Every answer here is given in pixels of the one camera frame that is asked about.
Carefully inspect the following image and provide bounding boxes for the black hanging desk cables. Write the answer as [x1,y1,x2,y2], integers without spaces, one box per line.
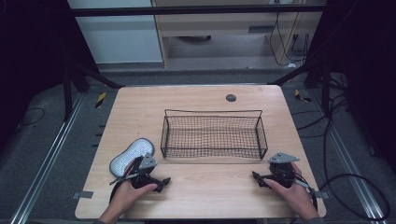
[268,11,311,67]

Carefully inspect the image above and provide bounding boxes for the aluminium floor rail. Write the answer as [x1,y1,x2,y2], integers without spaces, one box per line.
[8,92,86,224]
[307,90,389,224]

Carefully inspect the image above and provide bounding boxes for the black looped floor cable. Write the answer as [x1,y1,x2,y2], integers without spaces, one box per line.
[292,92,392,222]

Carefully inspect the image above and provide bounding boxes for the person's right hand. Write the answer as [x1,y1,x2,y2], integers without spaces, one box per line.
[263,161,321,220]

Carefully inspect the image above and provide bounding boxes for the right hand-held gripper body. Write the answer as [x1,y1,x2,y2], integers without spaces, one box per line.
[264,151,313,189]

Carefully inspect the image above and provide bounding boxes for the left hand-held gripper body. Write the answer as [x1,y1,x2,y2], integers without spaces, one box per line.
[109,152,159,189]

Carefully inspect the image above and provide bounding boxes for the thin black floor cable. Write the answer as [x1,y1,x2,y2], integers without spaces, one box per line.
[18,106,47,128]

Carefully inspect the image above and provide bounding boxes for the black metal stand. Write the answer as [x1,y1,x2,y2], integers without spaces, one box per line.
[268,59,332,114]
[61,59,126,123]

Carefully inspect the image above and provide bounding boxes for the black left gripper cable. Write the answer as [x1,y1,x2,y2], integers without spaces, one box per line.
[109,182,125,204]

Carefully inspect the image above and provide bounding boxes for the grey quilted eye mask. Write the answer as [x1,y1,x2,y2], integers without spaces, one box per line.
[108,137,156,179]

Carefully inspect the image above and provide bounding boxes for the white cabinet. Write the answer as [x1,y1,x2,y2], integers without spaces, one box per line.
[66,0,164,65]

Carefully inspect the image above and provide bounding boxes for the light wooden desk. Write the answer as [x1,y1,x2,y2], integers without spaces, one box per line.
[150,0,326,69]

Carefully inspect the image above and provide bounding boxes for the grey tape strip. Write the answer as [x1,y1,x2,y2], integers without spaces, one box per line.
[71,190,94,200]
[313,190,330,201]

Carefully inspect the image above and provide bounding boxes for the black horizontal frame bar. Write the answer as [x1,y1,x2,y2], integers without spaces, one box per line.
[69,3,327,18]

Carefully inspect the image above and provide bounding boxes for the black wire mesh basket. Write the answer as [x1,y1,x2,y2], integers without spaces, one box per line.
[160,108,269,161]

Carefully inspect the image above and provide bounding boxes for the yellow black striped marker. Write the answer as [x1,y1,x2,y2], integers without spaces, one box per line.
[94,91,107,109]
[293,89,313,104]

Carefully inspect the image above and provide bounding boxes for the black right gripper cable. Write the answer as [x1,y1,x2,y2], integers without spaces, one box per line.
[292,172,319,213]

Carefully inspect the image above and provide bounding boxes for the black curtain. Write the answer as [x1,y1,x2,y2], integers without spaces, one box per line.
[0,0,100,150]
[306,0,396,175]

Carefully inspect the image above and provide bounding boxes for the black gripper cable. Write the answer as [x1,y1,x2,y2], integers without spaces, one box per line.
[292,172,319,213]
[109,182,125,204]

